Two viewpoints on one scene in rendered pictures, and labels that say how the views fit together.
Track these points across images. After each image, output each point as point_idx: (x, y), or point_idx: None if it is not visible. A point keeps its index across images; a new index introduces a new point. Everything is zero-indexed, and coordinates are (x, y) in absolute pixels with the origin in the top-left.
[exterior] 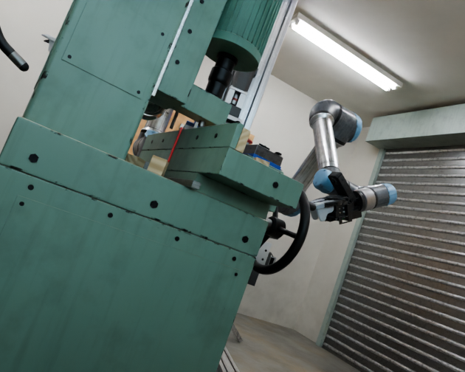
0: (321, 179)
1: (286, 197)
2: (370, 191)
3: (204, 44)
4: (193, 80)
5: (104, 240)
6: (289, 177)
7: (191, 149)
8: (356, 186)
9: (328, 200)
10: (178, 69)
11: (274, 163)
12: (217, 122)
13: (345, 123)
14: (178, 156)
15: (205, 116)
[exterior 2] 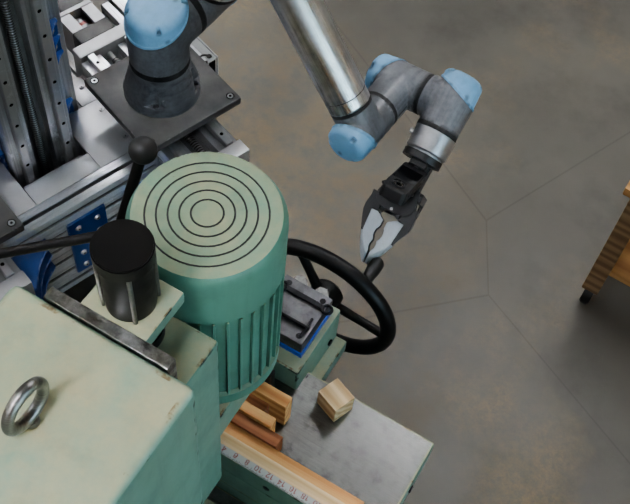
0: (352, 155)
1: (420, 471)
2: (444, 141)
3: (215, 441)
4: (219, 463)
5: None
6: (421, 466)
7: (261, 492)
8: (403, 95)
9: (390, 222)
10: (202, 487)
11: (325, 317)
12: (244, 400)
13: None
14: (227, 476)
15: (230, 421)
